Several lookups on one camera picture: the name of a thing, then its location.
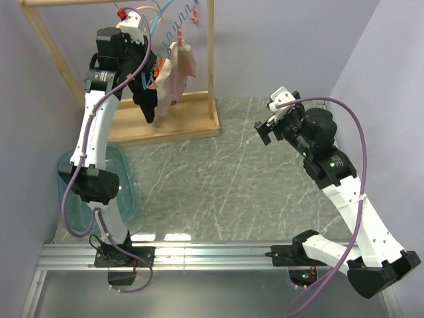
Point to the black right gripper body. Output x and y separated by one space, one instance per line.
288 127

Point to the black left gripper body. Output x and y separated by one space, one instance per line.
135 55

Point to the blue wavy hanger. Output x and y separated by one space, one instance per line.
174 14

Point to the pink and cream underwear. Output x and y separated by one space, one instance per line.
172 80

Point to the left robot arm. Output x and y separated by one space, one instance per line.
122 53

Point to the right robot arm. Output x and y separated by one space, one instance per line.
377 260

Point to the black underwear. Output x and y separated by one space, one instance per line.
144 97

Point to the yellow wavy hanger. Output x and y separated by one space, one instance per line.
149 8

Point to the wooden hanging rack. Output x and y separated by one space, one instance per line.
195 116

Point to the clear blue plastic basin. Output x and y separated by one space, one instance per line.
78 213

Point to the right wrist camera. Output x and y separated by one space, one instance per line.
280 102

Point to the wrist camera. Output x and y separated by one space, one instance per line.
131 23
280 102

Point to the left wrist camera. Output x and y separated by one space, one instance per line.
131 23

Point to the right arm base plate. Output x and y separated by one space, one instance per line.
290 255

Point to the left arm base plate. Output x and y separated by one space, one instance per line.
110 257

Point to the aluminium rail frame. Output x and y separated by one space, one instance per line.
189 279

